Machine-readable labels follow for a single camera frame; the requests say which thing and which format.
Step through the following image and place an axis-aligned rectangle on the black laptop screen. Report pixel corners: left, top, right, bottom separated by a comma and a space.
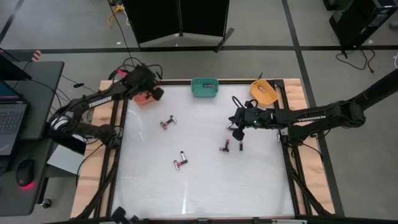
0, 48, 33, 82

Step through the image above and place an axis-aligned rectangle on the black partition panel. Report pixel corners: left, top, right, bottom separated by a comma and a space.
179, 0, 231, 39
122, 0, 182, 45

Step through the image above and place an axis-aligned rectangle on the black partition foot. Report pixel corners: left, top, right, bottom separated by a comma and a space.
212, 27, 235, 54

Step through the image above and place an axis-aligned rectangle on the teal plastic bin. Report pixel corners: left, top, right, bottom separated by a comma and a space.
190, 77, 220, 99

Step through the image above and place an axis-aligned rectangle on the yellow plastic bin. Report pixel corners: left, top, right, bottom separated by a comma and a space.
249, 78, 280, 108

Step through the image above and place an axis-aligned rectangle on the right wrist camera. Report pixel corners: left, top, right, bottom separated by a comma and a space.
243, 99, 260, 110

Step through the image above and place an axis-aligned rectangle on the black computer mouse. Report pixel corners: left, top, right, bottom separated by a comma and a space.
16, 159, 36, 189

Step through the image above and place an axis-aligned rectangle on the black aluminium table frame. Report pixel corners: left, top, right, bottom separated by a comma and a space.
74, 77, 333, 224

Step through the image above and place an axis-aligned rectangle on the black computer cabinet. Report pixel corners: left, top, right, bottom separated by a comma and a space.
323, 0, 398, 48

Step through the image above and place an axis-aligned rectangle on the yellow hanging cable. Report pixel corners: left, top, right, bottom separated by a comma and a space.
106, 3, 125, 27

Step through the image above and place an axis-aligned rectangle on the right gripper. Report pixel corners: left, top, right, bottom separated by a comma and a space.
228, 107, 276, 142

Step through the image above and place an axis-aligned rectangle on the grey flat panel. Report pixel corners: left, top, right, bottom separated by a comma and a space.
46, 144, 87, 175

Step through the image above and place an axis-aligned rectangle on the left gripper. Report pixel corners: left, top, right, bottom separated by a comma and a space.
124, 65, 165, 101

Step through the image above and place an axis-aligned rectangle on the open laptop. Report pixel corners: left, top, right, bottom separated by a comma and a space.
0, 80, 31, 156

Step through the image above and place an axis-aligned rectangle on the black table clamp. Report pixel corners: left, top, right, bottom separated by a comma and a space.
111, 206, 140, 224

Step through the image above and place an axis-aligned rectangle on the black desk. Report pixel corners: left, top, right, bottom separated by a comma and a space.
0, 60, 65, 217

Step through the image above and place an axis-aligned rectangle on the orange plastic bin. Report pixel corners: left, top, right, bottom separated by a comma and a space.
132, 89, 157, 106

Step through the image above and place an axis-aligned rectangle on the wooden table base board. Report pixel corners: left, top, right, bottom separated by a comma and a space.
70, 78, 336, 220

